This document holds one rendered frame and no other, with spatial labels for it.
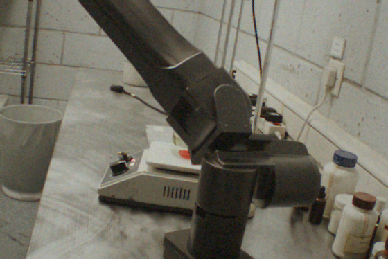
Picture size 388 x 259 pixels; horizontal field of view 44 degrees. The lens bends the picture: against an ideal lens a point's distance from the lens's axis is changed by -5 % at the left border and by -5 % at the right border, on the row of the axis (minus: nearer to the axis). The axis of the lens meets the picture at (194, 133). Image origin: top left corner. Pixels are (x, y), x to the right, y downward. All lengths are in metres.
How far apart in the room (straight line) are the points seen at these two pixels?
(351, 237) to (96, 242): 0.41
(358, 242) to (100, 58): 2.62
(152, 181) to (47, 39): 2.46
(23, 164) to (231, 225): 2.04
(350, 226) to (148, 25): 0.47
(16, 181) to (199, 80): 2.07
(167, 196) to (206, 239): 0.37
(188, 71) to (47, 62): 2.78
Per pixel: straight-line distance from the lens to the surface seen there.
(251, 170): 0.49
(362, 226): 0.83
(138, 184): 0.87
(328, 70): 1.30
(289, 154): 0.54
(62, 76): 3.28
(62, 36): 3.24
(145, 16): 0.55
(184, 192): 0.87
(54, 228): 0.80
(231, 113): 0.50
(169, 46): 0.53
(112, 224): 0.82
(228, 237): 0.51
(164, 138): 1.25
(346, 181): 0.96
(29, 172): 2.50
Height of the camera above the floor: 1.14
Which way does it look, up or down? 17 degrees down
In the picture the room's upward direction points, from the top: 9 degrees clockwise
